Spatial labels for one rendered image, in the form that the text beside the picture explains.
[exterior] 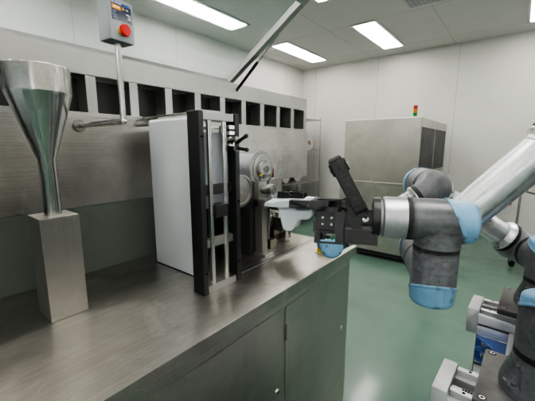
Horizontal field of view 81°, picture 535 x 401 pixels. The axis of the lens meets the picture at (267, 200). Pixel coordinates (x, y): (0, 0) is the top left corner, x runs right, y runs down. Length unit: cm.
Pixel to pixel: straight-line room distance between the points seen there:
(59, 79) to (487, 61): 530
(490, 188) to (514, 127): 478
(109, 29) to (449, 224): 88
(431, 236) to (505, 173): 22
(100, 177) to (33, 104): 42
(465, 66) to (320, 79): 234
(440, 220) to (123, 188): 106
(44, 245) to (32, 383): 31
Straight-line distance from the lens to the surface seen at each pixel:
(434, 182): 113
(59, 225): 95
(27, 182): 119
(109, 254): 132
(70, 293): 101
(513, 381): 94
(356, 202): 58
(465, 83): 562
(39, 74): 92
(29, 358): 90
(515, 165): 75
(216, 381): 96
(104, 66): 131
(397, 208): 58
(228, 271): 106
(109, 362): 81
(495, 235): 139
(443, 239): 60
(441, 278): 62
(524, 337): 89
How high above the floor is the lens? 134
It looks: 10 degrees down
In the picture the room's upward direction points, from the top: straight up
